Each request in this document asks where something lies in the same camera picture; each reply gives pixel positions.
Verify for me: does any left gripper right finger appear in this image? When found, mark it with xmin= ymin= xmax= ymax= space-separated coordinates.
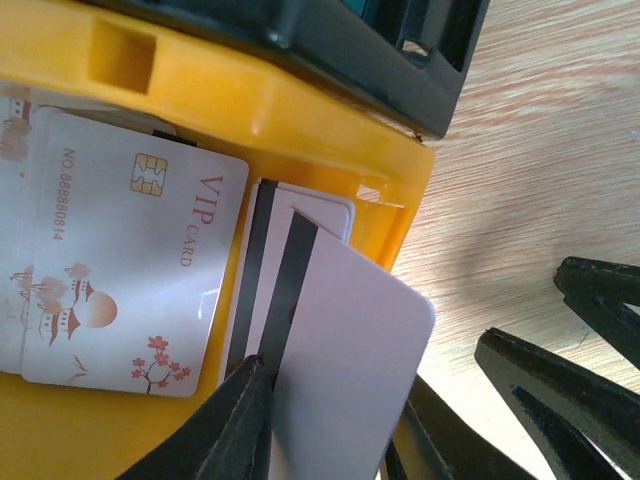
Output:
xmin=383 ymin=376 xmax=533 ymax=479

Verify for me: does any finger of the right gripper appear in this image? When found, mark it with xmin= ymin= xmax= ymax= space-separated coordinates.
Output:
xmin=554 ymin=256 xmax=639 ymax=366
xmin=474 ymin=328 xmax=639 ymax=479

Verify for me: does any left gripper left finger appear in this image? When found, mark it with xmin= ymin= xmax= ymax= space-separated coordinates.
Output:
xmin=120 ymin=355 xmax=273 ymax=479

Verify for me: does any black bin with teal cards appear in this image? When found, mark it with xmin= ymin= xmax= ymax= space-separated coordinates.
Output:
xmin=98 ymin=1 xmax=489 ymax=139

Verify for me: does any yellow bin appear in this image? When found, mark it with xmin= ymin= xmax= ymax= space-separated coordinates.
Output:
xmin=1 ymin=1 xmax=435 ymax=479

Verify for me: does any white floral card stack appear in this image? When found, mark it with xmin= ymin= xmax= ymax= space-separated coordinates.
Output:
xmin=1 ymin=98 xmax=249 ymax=397

